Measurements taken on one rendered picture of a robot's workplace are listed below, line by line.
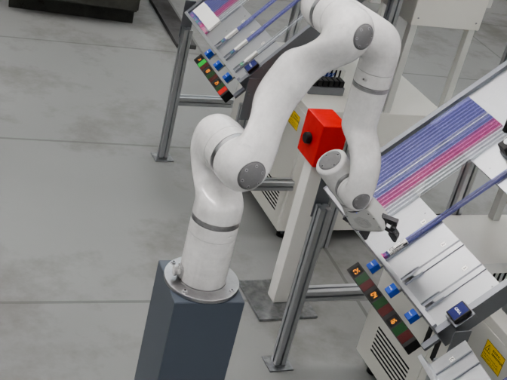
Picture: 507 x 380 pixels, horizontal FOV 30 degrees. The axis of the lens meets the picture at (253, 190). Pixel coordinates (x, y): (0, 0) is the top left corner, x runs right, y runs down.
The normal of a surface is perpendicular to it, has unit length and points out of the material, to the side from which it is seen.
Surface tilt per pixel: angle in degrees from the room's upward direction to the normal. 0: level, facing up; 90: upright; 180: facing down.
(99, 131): 0
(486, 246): 0
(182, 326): 90
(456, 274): 42
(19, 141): 0
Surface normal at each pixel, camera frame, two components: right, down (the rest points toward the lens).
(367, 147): 0.38, -0.28
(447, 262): -0.45, -0.64
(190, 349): 0.29, 0.51
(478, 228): 0.22, -0.86
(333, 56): -0.12, 0.84
